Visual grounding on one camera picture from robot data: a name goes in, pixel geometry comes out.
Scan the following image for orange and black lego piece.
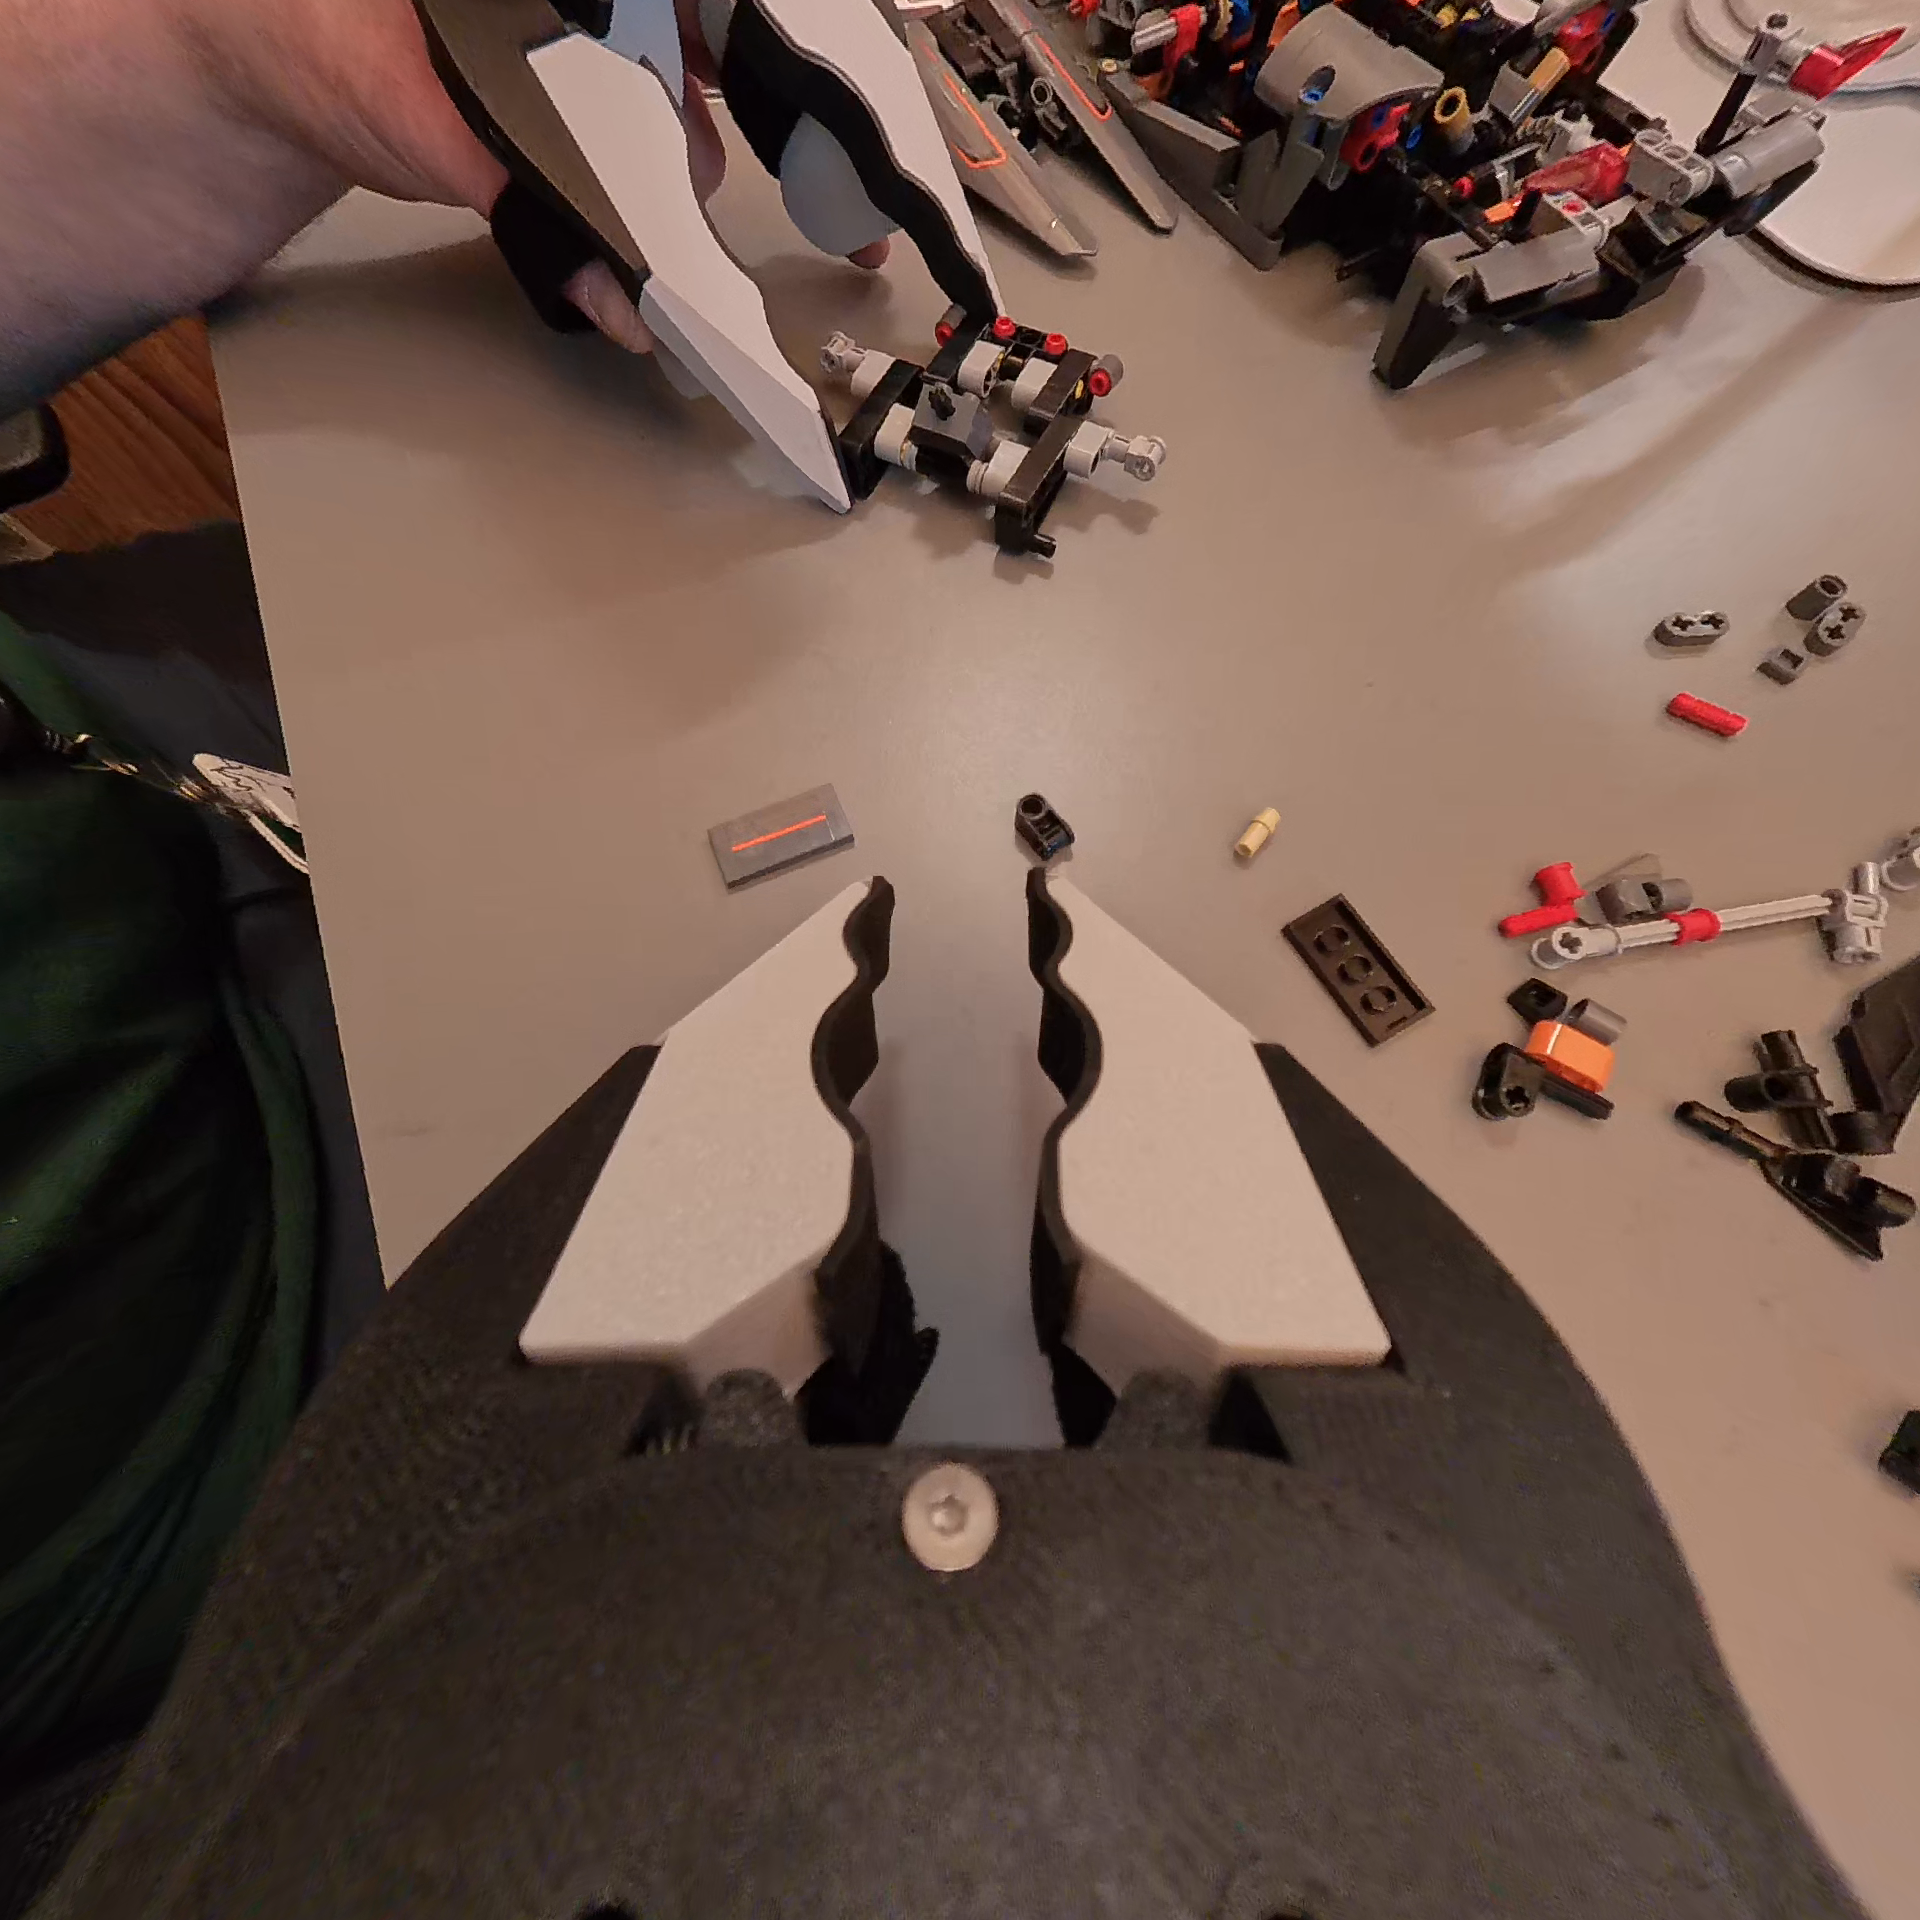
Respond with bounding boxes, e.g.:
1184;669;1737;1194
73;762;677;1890
1472;979;1629;1125

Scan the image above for pile of black lego pieces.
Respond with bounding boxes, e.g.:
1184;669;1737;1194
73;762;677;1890
1671;951;1920;1498

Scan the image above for white lanyard tag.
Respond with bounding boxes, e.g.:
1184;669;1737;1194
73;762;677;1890
192;751;312;877

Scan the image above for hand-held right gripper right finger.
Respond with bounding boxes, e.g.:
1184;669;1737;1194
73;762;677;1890
1026;867;1394;1449

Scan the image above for small black grey lego subassembly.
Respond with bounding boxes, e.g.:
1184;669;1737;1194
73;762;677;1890
821;307;1167;561

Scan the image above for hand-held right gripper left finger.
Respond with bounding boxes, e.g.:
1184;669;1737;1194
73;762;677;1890
519;879;920;1445

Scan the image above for black flat lego plate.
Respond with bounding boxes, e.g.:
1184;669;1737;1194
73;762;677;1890
1282;896;1434;1047

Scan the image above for long grey lego axle assembly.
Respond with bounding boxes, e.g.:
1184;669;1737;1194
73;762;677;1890
1528;832;1920;973

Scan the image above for red and grey lego connector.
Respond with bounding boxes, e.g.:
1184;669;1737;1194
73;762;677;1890
1497;856;1695;943

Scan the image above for grey lego tile red line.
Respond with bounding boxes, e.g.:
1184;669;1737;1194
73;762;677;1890
709;781;856;893

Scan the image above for large lego vehicle model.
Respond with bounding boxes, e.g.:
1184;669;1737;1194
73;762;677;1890
1072;0;1905;393

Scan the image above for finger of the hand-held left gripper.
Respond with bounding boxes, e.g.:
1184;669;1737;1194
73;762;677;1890
717;0;1005;328
525;32;856;517

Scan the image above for grey orange-striped lego wing panels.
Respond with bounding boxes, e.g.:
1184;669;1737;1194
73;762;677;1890
901;0;1181;262

